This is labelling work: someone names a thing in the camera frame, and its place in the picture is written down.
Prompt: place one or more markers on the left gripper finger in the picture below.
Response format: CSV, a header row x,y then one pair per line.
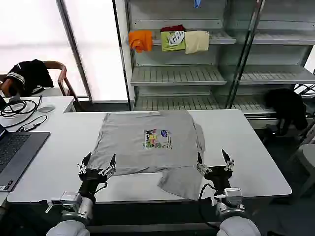
x,y
110,167
85,163

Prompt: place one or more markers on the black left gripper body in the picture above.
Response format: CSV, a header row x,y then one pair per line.
x,y
89,180

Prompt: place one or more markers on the pale grey stool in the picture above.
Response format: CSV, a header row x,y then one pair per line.
x,y
307,157

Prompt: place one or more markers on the grey shelf rack with clothes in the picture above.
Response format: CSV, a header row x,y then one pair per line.
x,y
177,73

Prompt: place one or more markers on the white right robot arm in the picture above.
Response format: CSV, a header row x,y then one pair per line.
x,y
236,218

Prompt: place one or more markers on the dark grey laptop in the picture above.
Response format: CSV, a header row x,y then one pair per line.
x,y
17,152

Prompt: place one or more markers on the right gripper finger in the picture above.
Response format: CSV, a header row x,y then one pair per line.
x,y
229,162
201,166

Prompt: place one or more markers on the brown wooden chair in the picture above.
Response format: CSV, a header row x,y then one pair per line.
x,y
64,81

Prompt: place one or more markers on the black garment with white stripes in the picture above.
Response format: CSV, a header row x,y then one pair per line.
x,y
29,76

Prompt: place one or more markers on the grey window frame post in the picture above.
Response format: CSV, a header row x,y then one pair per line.
x,y
76,54

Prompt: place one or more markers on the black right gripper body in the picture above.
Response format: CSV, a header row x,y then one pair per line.
x,y
219,178

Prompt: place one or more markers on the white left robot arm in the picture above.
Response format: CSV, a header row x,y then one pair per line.
x,y
71,221

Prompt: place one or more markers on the grey printed t-shirt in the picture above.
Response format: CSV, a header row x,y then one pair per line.
x,y
137,147

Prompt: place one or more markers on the grey computer mouse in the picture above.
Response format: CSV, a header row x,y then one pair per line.
x,y
46,109

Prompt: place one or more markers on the plain black garment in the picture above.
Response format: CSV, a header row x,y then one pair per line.
x,y
288,105

